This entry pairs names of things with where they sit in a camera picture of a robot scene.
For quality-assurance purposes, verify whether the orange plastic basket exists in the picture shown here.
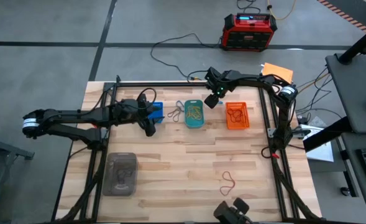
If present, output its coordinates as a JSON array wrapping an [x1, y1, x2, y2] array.
[[225, 101, 251, 130]]

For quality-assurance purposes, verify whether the black desk cable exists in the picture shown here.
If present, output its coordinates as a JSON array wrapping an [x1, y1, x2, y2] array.
[[297, 67, 333, 113]]

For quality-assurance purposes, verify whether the grey desk shelf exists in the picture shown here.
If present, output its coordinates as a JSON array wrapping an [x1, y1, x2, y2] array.
[[341, 132, 366, 210]]

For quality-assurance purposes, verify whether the orange paper folder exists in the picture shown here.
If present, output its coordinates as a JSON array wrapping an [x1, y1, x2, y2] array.
[[260, 62, 295, 85]]

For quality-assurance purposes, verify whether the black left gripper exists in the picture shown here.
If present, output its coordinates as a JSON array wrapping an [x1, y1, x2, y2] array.
[[117, 98, 162, 125]]

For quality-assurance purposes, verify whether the green plastic basket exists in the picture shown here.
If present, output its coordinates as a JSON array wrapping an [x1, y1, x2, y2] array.
[[184, 99, 206, 129]]

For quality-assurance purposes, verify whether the white paper sheet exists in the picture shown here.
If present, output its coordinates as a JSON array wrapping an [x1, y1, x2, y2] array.
[[305, 126, 335, 162]]

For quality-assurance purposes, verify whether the red portable power station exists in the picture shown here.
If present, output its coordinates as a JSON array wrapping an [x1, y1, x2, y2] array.
[[221, 12, 278, 52]]

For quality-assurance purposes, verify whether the grey side desk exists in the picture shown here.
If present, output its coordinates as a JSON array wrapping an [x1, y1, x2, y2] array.
[[325, 53, 366, 133]]

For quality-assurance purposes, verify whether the blue plastic basket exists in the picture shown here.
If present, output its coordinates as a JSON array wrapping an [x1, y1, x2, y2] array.
[[147, 101, 165, 124]]

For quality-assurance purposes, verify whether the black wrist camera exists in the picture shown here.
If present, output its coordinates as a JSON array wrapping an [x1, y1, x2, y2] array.
[[144, 121, 157, 138], [203, 93, 220, 110]]

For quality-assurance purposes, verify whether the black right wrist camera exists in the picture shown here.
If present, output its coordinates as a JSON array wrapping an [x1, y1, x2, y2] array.
[[203, 93, 220, 110]]

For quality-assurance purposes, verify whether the yellow floor cable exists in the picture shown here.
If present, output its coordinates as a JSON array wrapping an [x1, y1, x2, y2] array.
[[265, 0, 297, 21]]

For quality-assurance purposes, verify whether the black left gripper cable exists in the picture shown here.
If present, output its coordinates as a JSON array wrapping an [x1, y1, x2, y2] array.
[[137, 88, 157, 105]]

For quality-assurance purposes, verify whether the grey metal stand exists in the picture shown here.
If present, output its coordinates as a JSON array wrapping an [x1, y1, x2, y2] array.
[[0, 126, 35, 224]]

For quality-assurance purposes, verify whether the grey translucent plastic basket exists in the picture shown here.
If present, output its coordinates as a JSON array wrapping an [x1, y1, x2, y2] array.
[[101, 151, 139, 197]]

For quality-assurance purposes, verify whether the tan desk cable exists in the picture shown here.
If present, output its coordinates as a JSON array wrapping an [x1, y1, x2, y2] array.
[[296, 72, 331, 94]]

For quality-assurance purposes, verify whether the black floor cable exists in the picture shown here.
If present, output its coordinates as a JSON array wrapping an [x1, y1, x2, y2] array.
[[236, 0, 262, 15]]

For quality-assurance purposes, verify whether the dark brown rubber band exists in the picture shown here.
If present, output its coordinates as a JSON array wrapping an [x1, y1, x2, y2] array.
[[116, 166, 136, 185]]

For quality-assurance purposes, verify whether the red rubber band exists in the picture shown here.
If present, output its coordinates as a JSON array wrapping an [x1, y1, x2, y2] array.
[[227, 108, 246, 123], [219, 170, 236, 196]]

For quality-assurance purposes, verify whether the black power cable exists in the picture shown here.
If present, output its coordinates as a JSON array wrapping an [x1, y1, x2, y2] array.
[[150, 33, 224, 81]]

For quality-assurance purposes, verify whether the yellow rubber band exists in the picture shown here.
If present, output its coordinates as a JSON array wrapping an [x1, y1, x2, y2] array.
[[187, 107, 204, 121], [185, 105, 202, 121]]

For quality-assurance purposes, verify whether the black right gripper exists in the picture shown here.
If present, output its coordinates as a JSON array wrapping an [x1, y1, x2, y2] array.
[[204, 67, 243, 98]]

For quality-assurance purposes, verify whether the black stand pole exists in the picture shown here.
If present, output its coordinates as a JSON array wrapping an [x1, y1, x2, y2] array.
[[339, 27, 366, 65]]

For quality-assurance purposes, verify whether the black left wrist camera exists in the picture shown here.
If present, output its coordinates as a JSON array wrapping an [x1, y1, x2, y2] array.
[[144, 121, 157, 138]]

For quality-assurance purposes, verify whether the black stand bar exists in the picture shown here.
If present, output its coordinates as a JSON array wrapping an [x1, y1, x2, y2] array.
[[303, 116, 348, 153]]

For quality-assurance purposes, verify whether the orange black striped strip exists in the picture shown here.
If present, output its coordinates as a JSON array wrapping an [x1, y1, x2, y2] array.
[[318, 0, 366, 32]]

